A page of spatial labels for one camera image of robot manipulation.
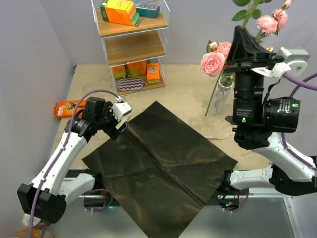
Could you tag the peach rose stem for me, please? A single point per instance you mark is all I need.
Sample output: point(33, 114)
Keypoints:
point(270, 49)

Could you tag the orange sponge pack left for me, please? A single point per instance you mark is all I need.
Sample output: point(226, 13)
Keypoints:
point(119, 72)

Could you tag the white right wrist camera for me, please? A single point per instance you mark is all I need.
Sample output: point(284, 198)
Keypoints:
point(294, 63)

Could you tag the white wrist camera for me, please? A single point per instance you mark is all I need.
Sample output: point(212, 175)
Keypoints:
point(120, 110)
point(294, 63)

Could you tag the teal box top shelf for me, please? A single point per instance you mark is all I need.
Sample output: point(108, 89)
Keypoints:
point(147, 10)

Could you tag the orange sponge pack middle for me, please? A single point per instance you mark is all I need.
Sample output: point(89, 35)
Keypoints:
point(136, 68)

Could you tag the small pink rose stem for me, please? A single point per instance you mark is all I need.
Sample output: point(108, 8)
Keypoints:
point(269, 25)

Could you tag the orange sponge pack right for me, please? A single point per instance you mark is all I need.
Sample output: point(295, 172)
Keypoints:
point(153, 74)

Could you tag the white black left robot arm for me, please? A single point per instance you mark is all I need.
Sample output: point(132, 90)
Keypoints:
point(47, 196)

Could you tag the white rose stem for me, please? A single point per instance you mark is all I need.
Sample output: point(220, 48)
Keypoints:
point(250, 10)

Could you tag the orange sponge box top shelf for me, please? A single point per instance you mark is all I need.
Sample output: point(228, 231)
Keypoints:
point(120, 11)

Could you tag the black wrapping paper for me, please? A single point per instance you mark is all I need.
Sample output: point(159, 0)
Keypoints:
point(160, 170)

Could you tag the metal tin can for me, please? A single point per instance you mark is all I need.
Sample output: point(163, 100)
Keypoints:
point(26, 220)

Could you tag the orange sponge pack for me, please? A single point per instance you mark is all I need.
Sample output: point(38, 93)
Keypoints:
point(136, 68)
point(119, 72)
point(153, 74)

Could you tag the large pink rose stem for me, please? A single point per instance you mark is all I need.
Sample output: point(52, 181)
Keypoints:
point(213, 61)

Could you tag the orange razor package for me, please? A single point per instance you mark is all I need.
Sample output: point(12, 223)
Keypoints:
point(65, 109)

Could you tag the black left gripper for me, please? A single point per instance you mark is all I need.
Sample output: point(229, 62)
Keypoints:
point(113, 132)

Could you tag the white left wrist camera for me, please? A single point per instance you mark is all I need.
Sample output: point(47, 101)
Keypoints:
point(120, 110)

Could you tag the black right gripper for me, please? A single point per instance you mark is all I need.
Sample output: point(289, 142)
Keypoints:
point(243, 45)

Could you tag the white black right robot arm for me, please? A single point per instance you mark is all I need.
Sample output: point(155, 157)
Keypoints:
point(290, 172)

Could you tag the white wire wooden shelf rack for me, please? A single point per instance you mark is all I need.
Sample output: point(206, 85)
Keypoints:
point(124, 44)

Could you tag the orange plastic container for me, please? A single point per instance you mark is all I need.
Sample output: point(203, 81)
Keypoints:
point(24, 233)

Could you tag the aluminium rail frame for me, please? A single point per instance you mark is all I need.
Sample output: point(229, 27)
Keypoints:
point(266, 214)

